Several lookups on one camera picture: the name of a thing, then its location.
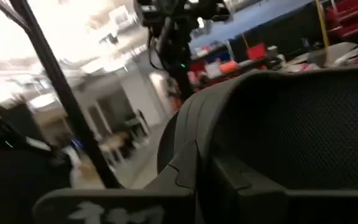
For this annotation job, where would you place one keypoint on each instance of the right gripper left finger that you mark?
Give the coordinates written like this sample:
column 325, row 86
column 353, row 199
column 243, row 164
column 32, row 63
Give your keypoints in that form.
column 185, row 168

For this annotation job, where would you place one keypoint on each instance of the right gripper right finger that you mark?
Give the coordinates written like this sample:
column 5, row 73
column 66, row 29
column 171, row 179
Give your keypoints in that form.
column 238, row 199

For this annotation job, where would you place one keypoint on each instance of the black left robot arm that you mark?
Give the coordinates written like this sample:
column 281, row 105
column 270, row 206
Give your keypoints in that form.
column 179, row 40

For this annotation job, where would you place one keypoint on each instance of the small red box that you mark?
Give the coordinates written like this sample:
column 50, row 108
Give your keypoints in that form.
column 256, row 51

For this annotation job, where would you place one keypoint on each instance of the red shelf unit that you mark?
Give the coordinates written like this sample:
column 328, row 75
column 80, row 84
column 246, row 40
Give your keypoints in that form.
column 353, row 18

